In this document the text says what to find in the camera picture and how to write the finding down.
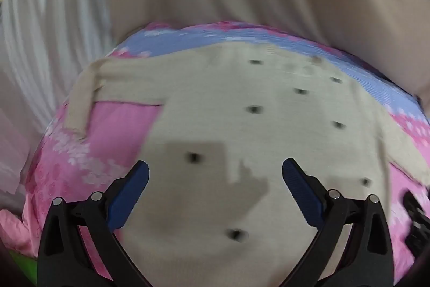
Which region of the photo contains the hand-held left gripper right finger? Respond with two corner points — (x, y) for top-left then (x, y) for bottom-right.
(281, 157), (394, 287)

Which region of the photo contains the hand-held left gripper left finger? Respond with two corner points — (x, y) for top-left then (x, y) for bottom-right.
(37, 160), (150, 287)

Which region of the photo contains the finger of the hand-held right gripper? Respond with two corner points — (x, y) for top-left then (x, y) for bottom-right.
(402, 191), (430, 258)

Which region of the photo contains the beige dotted sweater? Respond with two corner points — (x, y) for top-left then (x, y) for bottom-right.
(65, 45), (430, 287)

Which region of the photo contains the pink floral blanket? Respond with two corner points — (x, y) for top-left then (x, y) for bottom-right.
(20, 21), (430, 287)

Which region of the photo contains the pink cloth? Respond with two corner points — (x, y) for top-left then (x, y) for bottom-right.
(0, 209), (37, 257)

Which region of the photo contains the green plastic object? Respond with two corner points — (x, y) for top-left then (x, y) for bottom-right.
(8, 250), (38, 287)

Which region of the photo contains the white curtain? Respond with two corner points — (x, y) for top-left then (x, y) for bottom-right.
(0, 0), (113, 203)

